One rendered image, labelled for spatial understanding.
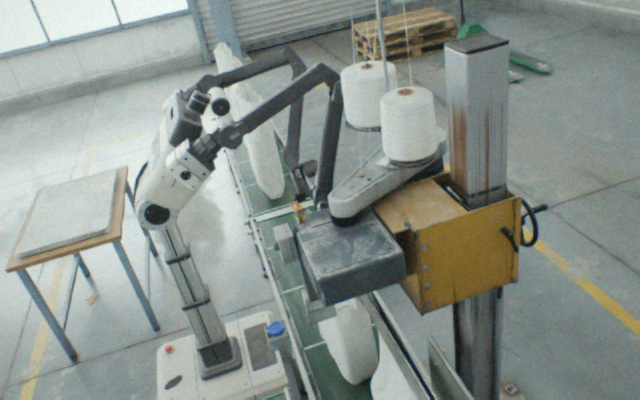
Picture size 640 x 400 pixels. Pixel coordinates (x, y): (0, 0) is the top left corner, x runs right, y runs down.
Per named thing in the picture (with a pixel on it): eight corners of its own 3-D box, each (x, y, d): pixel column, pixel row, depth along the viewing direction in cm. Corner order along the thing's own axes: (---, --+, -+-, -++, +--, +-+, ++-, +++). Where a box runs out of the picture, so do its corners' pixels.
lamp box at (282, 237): (278, 250, 153) (272, 226, 148) (293, 246, 154) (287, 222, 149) (284, 265, 147) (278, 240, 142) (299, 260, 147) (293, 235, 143)
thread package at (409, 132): (375, 147, 138) (367, 89, 129) (422, 133, 140) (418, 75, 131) (397, 170, 125) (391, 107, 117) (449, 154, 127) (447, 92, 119)
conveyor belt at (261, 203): (220, 119, 525) (218, 112, 521) (256, 110, 532) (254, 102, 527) (259, 228, 338) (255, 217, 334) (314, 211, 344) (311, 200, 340)
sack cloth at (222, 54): (228, 115, 508) (208, 45, 472) (246, 109, 512) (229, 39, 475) (236, 130, 469) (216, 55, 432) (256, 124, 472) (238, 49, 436)
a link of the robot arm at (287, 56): (299, 45, 216) (296, 39, 206) (310, 75, 216) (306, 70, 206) (204, 81, 221) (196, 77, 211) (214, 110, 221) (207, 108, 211)
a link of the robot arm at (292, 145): (295, 66, 216) (291, 61, 206) (308, 67, 216) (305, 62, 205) (286, 166, 219) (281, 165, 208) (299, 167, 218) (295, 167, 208)
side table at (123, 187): (81, 272, 381) (37, 189, 343) (161, 248, 391) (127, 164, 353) (63, 365, 301) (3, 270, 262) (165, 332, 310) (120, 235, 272)
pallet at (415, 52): (356, 54, 742) (354, 44, 735) (430, 36, 758) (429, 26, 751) (375, 68, 673) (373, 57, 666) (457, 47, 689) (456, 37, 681)
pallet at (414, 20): (352, 35, 728) (351, 25, 721) (430, 17, 740) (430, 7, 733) (370, 48, 658) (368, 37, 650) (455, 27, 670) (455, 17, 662)
